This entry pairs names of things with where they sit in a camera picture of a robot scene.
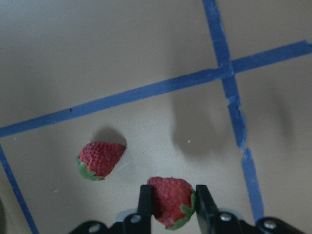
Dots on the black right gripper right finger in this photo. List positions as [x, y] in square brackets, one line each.
[206, 210]

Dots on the red strawberry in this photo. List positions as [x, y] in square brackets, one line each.
[96, 160]
[174, 201]

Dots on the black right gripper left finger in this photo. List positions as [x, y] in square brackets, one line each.
[144, 209]

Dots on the red strawberry on tape line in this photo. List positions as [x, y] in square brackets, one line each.
[96, 160]

